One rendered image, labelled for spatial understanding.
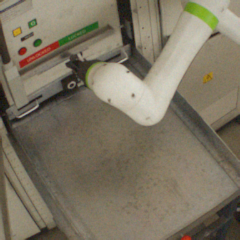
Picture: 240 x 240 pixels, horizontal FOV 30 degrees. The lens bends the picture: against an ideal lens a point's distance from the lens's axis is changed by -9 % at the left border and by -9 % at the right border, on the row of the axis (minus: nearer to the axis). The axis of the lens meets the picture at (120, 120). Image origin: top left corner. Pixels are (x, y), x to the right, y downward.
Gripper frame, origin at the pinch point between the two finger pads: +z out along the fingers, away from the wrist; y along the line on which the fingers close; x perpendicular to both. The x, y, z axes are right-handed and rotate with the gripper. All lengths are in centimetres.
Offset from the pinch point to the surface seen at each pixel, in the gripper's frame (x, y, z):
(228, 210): 24, 66, -34
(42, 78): -9.8, 2.0, 9.7
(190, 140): 21.2, 34.9, -24.0
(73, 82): 0.0, 9.2, 9.3
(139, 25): 29.5, -1.4, 2.6
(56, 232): -33, 89, 51
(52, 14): -0.5, -21.2, -3.8
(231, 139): 78, 93, 46
